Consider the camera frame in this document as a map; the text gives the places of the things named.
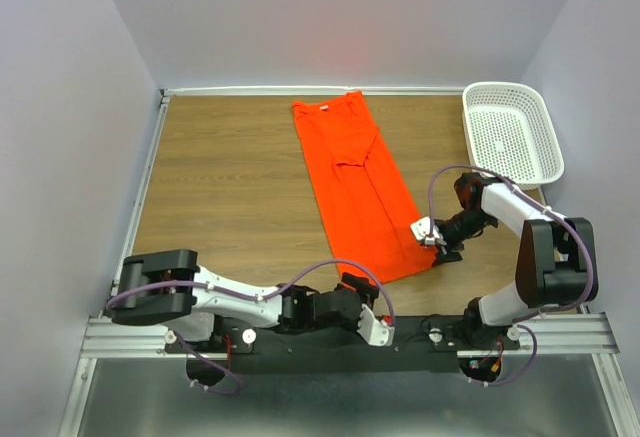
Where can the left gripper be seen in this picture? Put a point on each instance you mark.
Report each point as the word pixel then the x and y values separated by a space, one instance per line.
pixel 365 292

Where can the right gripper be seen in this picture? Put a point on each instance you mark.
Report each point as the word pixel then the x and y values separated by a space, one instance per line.
pixel 444 253

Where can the orange t-shirt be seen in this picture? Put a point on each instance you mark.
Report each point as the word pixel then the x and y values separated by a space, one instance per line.
pixel 365 206

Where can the white perforated basket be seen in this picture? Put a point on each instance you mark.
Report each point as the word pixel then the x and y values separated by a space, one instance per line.
pixel 508 130

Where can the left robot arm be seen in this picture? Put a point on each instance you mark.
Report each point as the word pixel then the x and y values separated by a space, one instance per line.
pixel 170 288

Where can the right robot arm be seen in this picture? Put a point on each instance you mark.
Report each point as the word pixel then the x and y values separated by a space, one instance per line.
pixel 556 267

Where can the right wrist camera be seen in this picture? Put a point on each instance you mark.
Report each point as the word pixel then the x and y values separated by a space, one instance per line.
pixel 425 232

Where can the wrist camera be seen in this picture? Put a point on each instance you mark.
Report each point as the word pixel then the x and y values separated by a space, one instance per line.
pixel 425 232
pixel 374 331

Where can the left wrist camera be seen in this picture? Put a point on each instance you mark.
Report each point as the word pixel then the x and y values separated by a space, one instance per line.
pixel 374 331

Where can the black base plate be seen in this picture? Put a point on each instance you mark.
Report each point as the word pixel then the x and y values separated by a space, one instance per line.
pixel 436 343

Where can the aluminium front rail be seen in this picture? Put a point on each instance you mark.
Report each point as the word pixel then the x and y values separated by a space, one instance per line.
pixel 553 334

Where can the aluminium left rail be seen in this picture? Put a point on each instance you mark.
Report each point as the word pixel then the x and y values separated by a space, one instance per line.
pixel 139 200

